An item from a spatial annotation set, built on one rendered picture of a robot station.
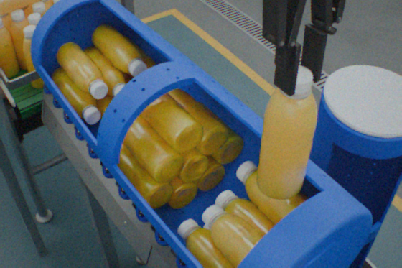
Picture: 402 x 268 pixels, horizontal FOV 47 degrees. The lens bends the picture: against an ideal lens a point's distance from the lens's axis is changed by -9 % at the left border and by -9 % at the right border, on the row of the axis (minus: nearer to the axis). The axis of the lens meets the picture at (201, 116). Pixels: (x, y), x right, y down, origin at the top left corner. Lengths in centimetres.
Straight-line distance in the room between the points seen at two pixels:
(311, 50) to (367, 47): 284
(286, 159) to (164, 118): 34
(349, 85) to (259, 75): 174
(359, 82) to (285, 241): 69
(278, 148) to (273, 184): 7
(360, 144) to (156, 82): 52
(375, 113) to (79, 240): 145
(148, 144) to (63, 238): 135
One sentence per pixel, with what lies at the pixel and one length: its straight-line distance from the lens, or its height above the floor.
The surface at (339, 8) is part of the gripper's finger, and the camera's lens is 58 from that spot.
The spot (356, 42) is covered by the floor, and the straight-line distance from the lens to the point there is 347.
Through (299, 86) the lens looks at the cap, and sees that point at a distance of 59.
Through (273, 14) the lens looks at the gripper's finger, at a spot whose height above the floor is 154.
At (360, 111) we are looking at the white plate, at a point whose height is 104.
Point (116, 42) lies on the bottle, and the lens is 120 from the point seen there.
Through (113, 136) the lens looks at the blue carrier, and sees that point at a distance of 92.
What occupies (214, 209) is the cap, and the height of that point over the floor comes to 112.
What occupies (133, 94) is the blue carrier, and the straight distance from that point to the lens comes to 92.
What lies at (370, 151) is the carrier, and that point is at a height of 98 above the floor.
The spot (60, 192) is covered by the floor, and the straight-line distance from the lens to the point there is 241.
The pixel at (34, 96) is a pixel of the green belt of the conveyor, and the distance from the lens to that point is 149.
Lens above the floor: 179
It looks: 42 degrees down
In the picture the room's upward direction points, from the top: straight up
